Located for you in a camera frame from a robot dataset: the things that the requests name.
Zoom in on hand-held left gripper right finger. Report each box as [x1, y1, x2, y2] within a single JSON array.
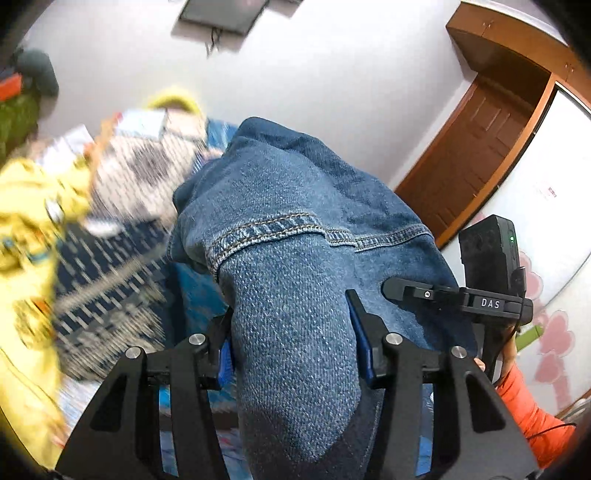
[[345, 289, 540, 480]]

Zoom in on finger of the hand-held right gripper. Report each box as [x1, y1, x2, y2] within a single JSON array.
[[381, 276, 465, 306]]

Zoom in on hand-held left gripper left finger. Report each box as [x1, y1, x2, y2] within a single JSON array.
[[54, 308, 235, 480]]

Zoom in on blue denim jacket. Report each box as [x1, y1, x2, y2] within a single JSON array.
[[167, 116, 479, 480]]

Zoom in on person's right forearm orange sleeve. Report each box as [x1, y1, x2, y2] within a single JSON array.
[[495, 367, 578, 470]]

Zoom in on person's right hand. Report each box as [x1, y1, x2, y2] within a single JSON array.
[[475, 323, 525, 377]]

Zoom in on brown wooden door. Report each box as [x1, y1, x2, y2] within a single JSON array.
[[394, 0, 579, 251]]

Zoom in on navy patterned cloth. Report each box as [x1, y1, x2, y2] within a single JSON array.
[[51, 216, 186, 385]]

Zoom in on blue patchwork bedspread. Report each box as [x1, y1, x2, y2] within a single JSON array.
[[34, 108, 435, 480]]

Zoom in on yellow printed blanket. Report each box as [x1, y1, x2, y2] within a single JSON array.
[[0, 157, 96, 463]]

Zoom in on grey cushion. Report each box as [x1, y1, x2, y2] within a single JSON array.
[[11, 48, 60, 99]]

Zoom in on orange box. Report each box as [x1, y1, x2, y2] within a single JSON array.
[[0, 74, 24, 100]]

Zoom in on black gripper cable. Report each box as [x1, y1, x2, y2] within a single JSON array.
[[530, 421, 578, 442]]

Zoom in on television cable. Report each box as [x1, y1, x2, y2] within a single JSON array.
[[205, 27, 223, 59]]

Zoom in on wall television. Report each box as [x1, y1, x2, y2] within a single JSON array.
[[179, 0, 271, 36]]

